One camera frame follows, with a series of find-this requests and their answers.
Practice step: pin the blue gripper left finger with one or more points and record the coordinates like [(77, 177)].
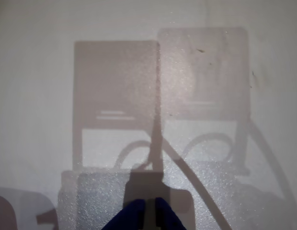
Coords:
[(133, 215)]

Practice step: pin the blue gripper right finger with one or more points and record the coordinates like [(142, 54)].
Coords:
[(165, 215)]

